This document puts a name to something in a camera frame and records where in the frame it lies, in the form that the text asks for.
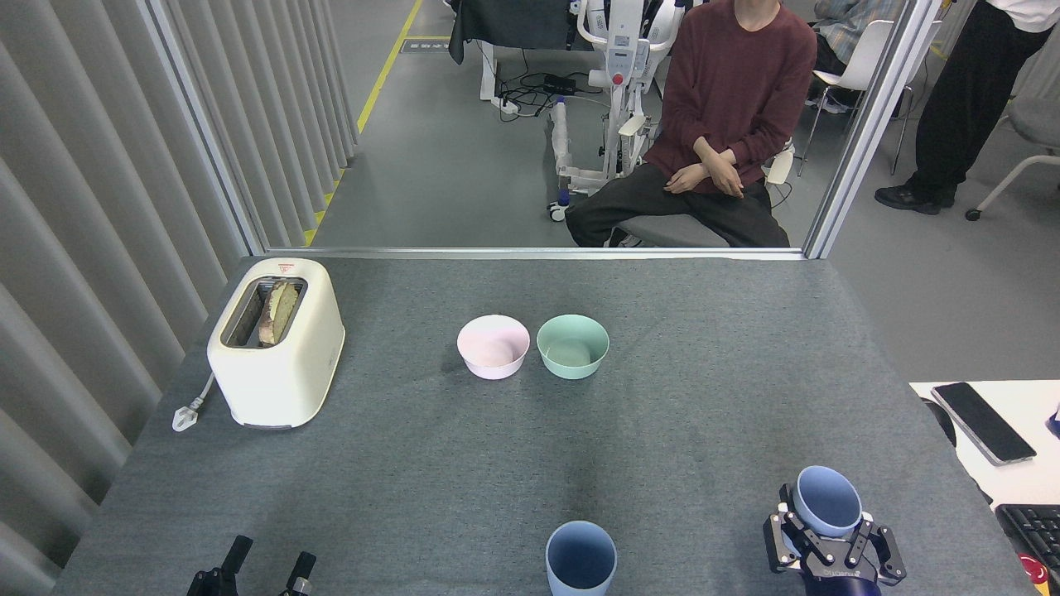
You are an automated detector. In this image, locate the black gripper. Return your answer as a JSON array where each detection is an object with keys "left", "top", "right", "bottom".
[{"left": 763, "top": 484, "right": 908, "bottom": 596}]

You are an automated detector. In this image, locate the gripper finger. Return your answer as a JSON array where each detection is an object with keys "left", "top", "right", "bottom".
[
  {"left": 280, "top": 551, "right": 317, "bottom": 596},
  {"left": 186, "top": 536, "right": 254, "bottom": 596}
]

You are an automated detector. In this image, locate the blue plastic cup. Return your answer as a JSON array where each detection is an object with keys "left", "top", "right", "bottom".
[
  {"left": 545, "top": 520, "right": 618, "bottom": 596},
  {"left": 791, "top": 465, "right": 864, "bottom": 537}
]

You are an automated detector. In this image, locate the seated person's right hand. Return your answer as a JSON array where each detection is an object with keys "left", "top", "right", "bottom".
[{"left": 694, "top": 137, "right": 747, "bottom": 199}]

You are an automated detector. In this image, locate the seated person's left hand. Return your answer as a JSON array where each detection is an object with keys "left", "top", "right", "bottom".
[{"left": 664, "top": 163, "right": 715, "bottom": 196}]

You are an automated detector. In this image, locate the black rounded object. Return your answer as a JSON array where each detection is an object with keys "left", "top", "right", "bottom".
[{"left": 920, "top": 397, "right": 958, "bottom": 449}]

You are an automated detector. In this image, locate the cream toaster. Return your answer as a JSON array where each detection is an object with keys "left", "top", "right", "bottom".
[{"left": 206, "top": 257, "right": 346, "bottom": 430}]

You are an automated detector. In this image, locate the black smartphone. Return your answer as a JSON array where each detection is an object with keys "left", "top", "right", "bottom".
[{"left": 930, "top": 382, "right": 1038, "bottom": 467}]

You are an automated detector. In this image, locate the red round object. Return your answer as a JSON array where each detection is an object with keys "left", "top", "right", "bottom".
[{"left": 1017, "top": 553, "right": 1051, "bottom": 594}]

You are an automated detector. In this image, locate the black keyboard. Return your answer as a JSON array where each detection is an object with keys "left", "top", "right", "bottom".
[{"left": 995, "top": 503, "right": 1060, "bottom": 582}]

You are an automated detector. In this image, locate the white side table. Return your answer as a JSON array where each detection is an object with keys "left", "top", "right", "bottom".
[{"left": 908, "top": 379, "right": 1060, "bottom": 507}]

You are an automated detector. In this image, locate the bread slice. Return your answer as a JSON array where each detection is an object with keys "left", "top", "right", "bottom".
[{"left": 258, "top": 280, "right": 300, "bottom": 347}]

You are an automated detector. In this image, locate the pink bowl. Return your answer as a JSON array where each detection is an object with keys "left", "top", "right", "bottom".
[{"left": 456, "top": 315, "right": 531, "bottom": 381}]

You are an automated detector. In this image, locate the green bowl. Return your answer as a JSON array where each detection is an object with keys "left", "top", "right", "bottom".
[{"left": 536, "top": 314, "right": 610, "bottom": 381}]

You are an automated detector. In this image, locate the standing person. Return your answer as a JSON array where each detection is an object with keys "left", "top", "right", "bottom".
[{"left": 874, "top": 0, "right": 1060, "bottom": 217}]

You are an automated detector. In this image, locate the grey chair with white legs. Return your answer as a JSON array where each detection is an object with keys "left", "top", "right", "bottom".
[{"left": 965, "top": 50, "right": 1060, "bottom": 222}]

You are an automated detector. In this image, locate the background seated person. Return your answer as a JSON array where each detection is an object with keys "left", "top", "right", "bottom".
[{"left": 807, "top": 0, "right": 910, "bottom": 108}]

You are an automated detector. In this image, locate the white stand on wheels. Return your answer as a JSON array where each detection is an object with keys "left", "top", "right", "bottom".
[{"left": 547, "top": 0, "right": 690, "bottom": 224}]

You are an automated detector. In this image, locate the black covered table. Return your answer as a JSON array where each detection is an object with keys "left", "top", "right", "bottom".
[{"left": 448, "top": 0, "right": 582, "bottom": 65}]

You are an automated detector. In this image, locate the white toaster power cord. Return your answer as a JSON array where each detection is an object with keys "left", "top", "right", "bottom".
[{"left": 171, "top": 372, "right": 216, "bottom": 433}]

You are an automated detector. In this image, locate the silver frame rail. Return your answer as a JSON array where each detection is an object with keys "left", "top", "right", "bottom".
[{"left": 263, "top": 247, "right": 808, "bottom": 262}]

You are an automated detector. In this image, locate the silver frame post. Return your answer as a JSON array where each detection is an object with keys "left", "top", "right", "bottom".
[
  {"left": 803, "top": 0, "right": 945, "bottom": 260},
  {"left": 145, "top": 0, "right": 267, "bottom": 256}
]

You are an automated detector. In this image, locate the floor cables and power strip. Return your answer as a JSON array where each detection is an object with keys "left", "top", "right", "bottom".
[{"left": 490, "top": 50, "right": 599, "bottom": 123}]

